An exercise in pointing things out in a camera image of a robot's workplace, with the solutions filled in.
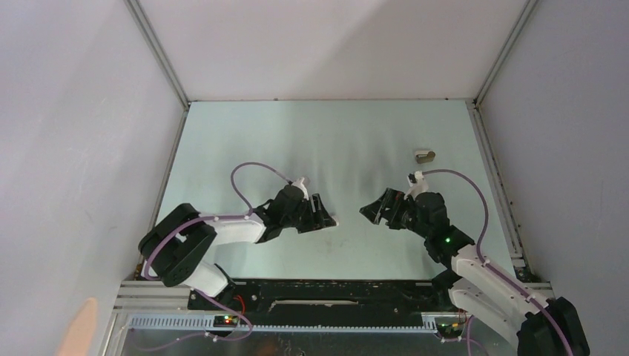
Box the small beige brown stapler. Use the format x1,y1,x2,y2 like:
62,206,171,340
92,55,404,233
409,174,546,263
414,150,436,165

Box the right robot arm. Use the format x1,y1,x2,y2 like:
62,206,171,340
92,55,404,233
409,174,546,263
360,188,591,355

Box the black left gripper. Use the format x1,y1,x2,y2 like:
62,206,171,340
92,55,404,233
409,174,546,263
281,193,335,234

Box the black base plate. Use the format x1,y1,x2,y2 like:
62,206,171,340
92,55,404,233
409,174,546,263
218,278,469,327

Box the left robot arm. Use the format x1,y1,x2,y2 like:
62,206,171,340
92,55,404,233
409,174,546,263
138,182,338,309

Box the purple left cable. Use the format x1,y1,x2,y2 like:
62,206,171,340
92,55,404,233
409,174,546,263
141,162,296,281

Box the grey cable duct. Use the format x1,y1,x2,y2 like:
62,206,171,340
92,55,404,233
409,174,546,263
127,314,438,333

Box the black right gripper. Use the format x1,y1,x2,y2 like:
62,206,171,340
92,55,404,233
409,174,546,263
360,188,430,240

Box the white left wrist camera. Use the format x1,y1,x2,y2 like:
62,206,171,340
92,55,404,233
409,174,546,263
292,177,310,200

